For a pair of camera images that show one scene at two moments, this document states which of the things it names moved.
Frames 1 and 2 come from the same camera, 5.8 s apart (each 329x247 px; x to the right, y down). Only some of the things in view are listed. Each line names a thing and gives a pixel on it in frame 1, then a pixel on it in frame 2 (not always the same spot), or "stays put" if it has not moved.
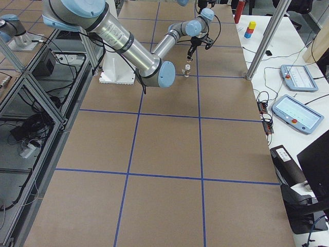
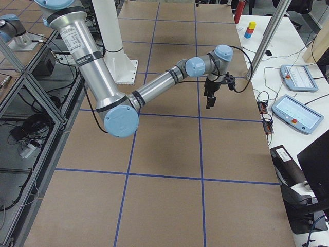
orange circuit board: x=262 y=107 stays put
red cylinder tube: x=239 y=11 stays put
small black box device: x=268 y=53 stays put
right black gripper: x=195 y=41 → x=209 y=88
